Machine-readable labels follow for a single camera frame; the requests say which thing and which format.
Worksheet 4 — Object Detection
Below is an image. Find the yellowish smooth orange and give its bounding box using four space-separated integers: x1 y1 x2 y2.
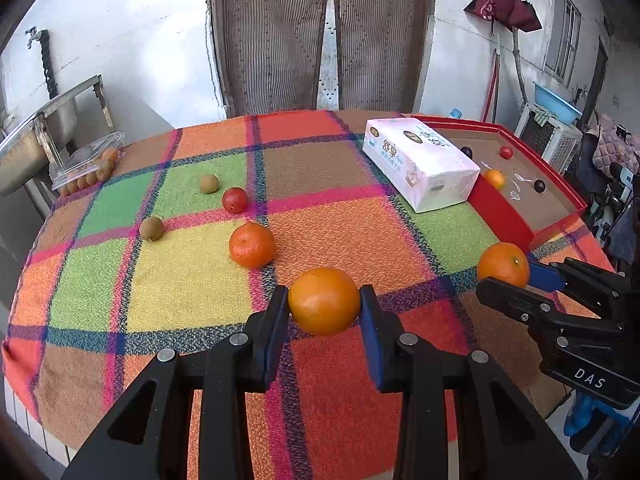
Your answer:
287 267 362 337

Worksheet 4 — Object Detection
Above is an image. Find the large orange with stem mark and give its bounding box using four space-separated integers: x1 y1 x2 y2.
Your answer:
476 242 531 288

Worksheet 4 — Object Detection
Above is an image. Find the person's right hand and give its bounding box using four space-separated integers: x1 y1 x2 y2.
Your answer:
564 392 633 456

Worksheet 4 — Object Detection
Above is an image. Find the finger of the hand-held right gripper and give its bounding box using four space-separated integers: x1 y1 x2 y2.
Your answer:
476 277 626 346
527 257 640 326

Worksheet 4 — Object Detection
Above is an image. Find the pile of brown longans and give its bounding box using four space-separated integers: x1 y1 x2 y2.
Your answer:
60 147 121 196

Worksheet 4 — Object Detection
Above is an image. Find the black spiral hose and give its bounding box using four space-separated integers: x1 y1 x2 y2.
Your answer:
40 30 58 98

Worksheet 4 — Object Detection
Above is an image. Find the red pole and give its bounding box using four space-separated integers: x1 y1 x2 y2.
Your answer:
482 47 501 121

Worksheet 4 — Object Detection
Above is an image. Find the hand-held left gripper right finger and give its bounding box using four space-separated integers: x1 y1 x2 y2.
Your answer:
359 284 586 480

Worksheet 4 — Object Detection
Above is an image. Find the blue plastic basin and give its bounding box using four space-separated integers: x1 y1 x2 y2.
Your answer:
532 81 583 122

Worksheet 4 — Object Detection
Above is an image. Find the barred window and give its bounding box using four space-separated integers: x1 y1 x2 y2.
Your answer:
544 0 582 86

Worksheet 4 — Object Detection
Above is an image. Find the colourful plaid blanket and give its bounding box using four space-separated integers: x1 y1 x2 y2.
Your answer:
0 109 616 480

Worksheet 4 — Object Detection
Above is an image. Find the clear plastic container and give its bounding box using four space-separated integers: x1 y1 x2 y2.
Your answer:
51 131 126 197

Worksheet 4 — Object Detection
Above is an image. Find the white air conditioner unit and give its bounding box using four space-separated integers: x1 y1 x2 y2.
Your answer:
515 102 583 173

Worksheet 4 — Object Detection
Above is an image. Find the deep orange tangerine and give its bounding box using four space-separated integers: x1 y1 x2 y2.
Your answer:
228 222 276 269

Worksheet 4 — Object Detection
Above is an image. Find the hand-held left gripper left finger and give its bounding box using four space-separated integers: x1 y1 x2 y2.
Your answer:
60 285 291 480

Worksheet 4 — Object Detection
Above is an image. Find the bare wooden stick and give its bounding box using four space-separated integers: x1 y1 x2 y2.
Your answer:
504 0 532 106

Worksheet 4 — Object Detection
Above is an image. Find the dark red umbrella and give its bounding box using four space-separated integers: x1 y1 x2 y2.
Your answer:
464 0 543 36

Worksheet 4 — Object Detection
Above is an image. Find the red cardboard box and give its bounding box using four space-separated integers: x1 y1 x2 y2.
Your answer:
410 114 588 253

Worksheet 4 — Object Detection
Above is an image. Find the white tissue pack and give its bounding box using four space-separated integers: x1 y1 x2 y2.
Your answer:
362 117 481 213

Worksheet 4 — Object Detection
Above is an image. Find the clear plastic film scrap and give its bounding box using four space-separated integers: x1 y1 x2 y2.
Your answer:
481 160 532 202

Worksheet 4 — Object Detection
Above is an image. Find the stainless steel sink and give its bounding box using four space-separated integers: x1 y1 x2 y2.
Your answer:
0 75 113 198

